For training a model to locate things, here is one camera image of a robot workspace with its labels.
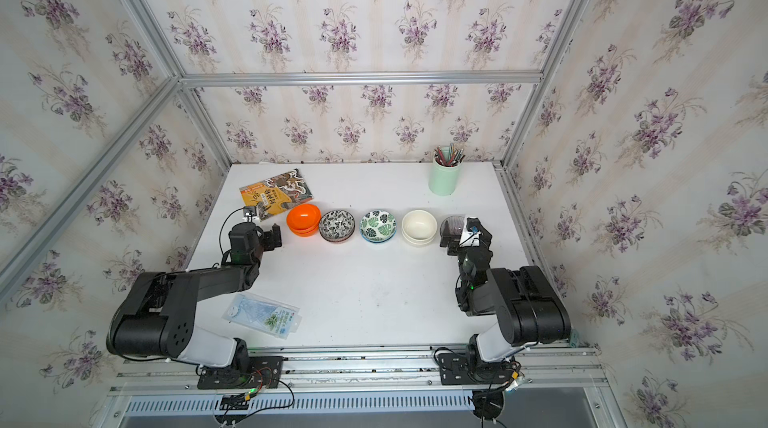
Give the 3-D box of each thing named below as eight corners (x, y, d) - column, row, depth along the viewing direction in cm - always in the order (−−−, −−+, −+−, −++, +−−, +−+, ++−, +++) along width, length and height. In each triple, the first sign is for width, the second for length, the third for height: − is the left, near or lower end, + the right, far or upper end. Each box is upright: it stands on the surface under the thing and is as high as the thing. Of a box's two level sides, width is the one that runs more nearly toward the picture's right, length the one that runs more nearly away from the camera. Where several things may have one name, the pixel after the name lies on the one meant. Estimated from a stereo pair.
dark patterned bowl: (318, 244, 97) (316, 236, 93) (323, 217, 104) (321, 209, 100) (353, 244, 97) (352, 237, 93) (356, 217, 104) (355, 209, 100)
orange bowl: (288, 239, 99) (283, 227, 93) (294, 215, 105) (289, 203, 100) (321, 239, 99) (317, 228, 93) (324, 215, 105) (321, 203, 100)
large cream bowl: (402, 249, 96) (403, 238, 91) (401, 221, 103) (402, 209, 98) (436, 249, 96) (439, 238, 91) (432, 221, 103) (435, 209, 98)
